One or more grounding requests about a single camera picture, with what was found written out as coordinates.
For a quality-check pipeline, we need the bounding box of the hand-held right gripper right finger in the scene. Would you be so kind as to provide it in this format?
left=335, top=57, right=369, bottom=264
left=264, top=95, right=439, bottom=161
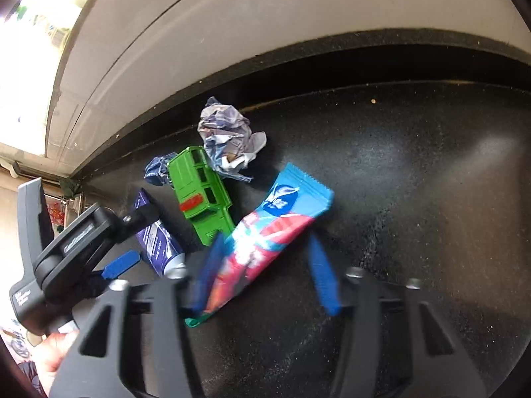
left=308, top=235, right=489, bottom=398

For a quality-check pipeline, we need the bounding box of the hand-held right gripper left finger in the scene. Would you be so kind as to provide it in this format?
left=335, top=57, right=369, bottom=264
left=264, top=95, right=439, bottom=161
left=50, top=232, right=228, bottom=398

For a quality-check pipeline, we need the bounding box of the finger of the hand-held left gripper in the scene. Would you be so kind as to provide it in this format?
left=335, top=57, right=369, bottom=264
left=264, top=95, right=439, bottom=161
left=88, top=250, right=142, bottom=281
left=121, top=202, right=163, bottom=242

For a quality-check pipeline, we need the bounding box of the purple toothpaste tube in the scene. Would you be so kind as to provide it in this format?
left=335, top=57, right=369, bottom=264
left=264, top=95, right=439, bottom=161
left=135, top=187, right=189, bottom=280

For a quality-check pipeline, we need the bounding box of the blue red snack wrapper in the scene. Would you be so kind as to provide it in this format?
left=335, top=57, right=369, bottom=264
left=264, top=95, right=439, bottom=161
left=201, top=162, right=335, bottom=312

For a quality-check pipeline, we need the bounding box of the person's left hand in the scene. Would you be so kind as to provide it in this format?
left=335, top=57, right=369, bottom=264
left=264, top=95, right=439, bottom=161
left=27, top=322, right=82, bottom=398

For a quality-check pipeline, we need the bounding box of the small crumpled blue paper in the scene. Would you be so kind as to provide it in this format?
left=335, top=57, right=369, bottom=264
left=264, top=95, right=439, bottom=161
left=144, top=155, right=177, bottom=187

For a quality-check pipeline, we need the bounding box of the green plastic toy truck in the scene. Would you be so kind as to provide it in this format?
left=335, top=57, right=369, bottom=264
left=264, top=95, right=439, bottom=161
left=167, top=145, right=237, bottom=248

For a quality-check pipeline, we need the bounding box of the dark green cloth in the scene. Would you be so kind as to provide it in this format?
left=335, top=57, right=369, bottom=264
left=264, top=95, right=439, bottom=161
left=58, top=176, right=82, bottom=196

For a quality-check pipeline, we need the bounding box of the large crumpled white blue paper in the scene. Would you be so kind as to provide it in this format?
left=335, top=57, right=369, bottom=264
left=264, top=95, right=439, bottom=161
left=196, top=97, right=267, bottom=183

